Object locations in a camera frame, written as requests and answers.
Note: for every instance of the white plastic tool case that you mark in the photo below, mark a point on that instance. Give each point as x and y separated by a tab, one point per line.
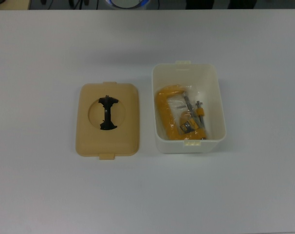
218	143

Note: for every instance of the yellow C-clamp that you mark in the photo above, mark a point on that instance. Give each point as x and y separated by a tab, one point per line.
163	112

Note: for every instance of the clear plastic bag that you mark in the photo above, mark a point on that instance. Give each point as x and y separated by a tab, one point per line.
195	93

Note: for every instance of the tan wooden desk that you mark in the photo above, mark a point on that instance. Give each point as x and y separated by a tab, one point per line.
11	4

